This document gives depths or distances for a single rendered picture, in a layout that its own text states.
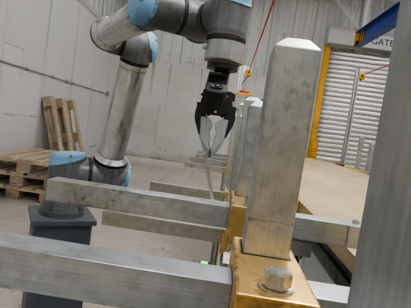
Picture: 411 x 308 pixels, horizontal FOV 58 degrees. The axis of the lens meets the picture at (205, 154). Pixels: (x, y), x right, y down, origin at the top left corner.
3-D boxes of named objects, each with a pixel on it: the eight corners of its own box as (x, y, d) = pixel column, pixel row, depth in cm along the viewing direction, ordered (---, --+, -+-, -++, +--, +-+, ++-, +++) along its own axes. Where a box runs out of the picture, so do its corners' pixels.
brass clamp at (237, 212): (221, 242, 47) (227, 203, 46) (222, 217, 60) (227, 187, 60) (270, 250, 46) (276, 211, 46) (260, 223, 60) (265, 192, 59)
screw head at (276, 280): (259, 293, 22) (262, 273, 22) (257, 278, 24) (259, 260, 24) (295, 299, 22) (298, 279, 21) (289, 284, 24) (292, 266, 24)
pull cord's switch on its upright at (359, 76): (339, 184, 349) (359, 66, 341) (335, 182, 364) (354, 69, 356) (348, 186, 348) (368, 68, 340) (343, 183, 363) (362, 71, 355)
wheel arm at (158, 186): (148, 192, 127) (150, 180, 126) (151, 190, 130) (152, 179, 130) (275, 212, 124) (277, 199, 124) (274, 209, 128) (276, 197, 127)
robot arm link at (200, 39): (174, 2, 95) (195, -11, 84) (213, 13, 101) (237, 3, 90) (169, 38, 96) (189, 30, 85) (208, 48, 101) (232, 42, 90)
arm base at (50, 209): (40, 219, 149) (42, 195, 149) (37, 206, 166) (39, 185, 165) (88, 219, 158) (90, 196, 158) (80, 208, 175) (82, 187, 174)
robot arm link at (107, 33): (86, 18, 139) (141, -31, 80) (118, 26, 145) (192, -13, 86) (82, 49, 140) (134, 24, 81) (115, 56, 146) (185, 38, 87)
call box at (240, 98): (233, 110, 151) (235, 91, 150) (232, 111, 158) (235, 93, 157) (249, 113, 151) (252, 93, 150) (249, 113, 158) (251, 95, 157)
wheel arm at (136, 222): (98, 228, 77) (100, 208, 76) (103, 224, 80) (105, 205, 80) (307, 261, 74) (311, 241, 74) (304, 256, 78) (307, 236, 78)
